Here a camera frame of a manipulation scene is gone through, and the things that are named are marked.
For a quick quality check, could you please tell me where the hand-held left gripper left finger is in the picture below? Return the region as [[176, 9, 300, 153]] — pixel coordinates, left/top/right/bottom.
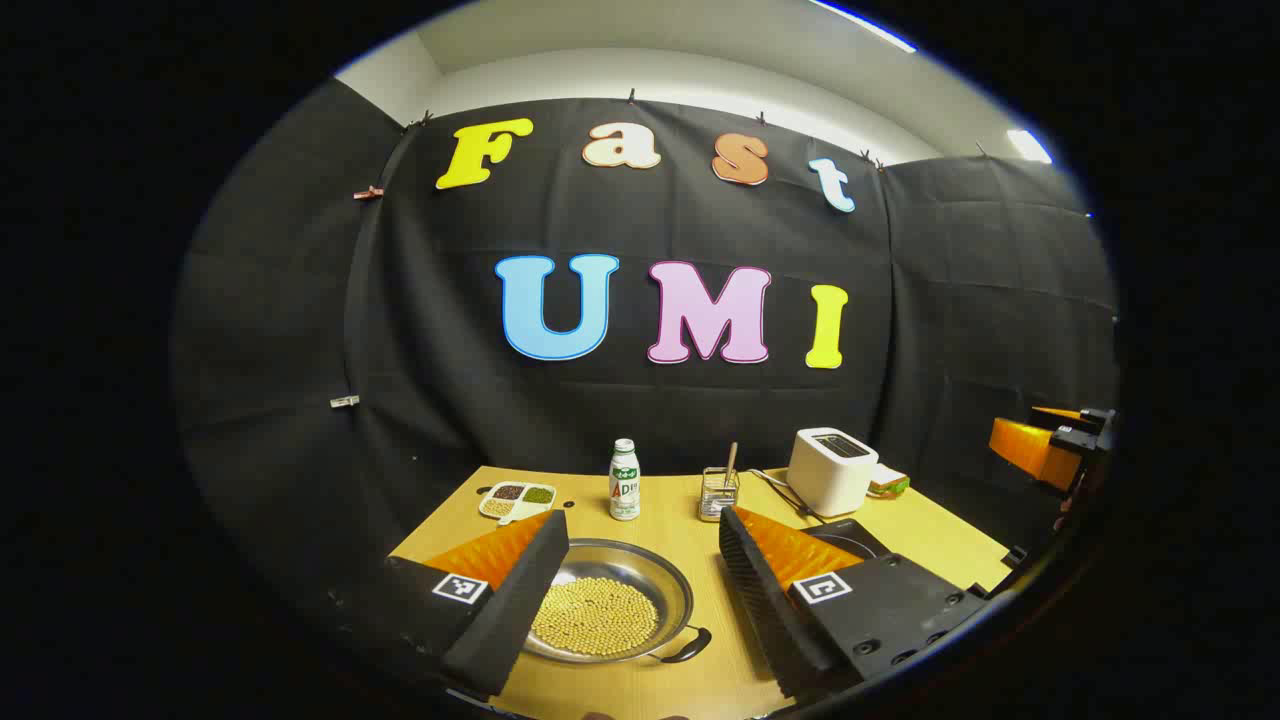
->
[[330, 510, 571, 698]]

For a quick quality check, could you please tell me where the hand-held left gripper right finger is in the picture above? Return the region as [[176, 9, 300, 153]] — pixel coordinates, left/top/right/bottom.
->
[[718, 506, 993, 699]]

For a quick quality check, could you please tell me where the steel pot with yellow beans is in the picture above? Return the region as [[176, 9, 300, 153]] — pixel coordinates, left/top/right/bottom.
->
[[520, 538, 713, 665]]

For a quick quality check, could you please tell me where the black induction cooktop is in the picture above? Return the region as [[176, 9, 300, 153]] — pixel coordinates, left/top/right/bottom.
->
[[800, 518, 893, 563]]

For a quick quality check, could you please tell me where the white divided bean dish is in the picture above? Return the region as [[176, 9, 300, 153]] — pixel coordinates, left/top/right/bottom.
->
[[478, 481, 558, 526]]

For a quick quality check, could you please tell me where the white toaster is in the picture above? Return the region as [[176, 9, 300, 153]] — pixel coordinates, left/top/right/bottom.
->
[[787, 427, 881, 518]]

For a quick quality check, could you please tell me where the white drink bottle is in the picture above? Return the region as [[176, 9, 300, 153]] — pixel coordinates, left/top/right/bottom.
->
[[608, 438, 642, 522]]

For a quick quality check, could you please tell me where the black backdrop cloth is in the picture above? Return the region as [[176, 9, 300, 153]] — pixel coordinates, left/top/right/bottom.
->
[[172, 78, 1119, 641]]

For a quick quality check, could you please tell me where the long ceiling light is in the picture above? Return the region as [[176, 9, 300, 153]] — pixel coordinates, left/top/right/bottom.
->
[[808, 0, 917, 54]]

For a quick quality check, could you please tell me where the toaster power cable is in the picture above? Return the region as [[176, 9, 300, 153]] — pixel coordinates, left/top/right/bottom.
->
[[745, 468, 826, 523]]

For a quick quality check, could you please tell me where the wire mesh basket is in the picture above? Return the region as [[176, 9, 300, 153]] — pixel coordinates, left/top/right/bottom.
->
[[698, 467, 741, 523]]

